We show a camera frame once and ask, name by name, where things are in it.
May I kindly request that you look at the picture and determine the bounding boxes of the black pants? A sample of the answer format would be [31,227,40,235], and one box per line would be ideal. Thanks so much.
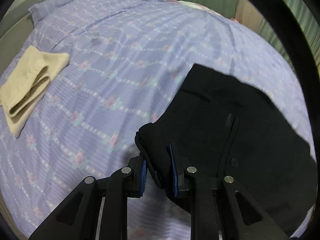
[135,64,318,239]

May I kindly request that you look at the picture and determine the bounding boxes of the purple floral bed cover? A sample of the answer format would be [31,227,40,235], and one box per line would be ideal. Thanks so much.
[1,0,317,238]

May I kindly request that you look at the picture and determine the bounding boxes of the folded beige cloth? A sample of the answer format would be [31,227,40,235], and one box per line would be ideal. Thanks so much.
[1,46,69,138]

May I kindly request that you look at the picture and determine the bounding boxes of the green curtain right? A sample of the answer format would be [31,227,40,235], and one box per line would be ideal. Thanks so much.
[258,0,319,67]

